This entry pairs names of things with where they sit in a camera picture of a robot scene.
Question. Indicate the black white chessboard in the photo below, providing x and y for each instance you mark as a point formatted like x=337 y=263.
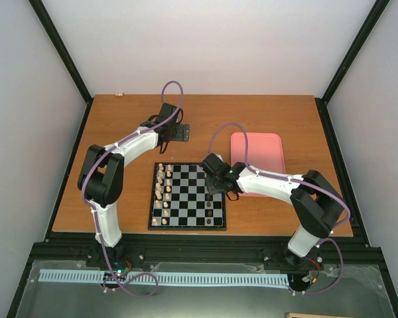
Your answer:
x=180 y=196

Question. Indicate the light blue cable duct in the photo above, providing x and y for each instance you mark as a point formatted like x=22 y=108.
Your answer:
x=168 y=279

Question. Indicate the pink plastic tray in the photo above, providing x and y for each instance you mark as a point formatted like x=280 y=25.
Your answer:
x=265 y=151

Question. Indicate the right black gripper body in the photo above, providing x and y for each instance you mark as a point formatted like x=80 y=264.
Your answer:
x=213 y=189

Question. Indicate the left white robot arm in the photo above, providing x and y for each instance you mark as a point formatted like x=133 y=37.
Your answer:
x=101 y=177

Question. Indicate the black aluminium frame rail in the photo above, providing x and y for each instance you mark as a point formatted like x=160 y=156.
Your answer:
x=156 y=248

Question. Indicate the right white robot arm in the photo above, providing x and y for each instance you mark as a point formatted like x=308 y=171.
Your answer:
x=319 y=207

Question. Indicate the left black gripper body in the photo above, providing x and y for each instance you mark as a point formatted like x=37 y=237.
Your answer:
x=178 y=136

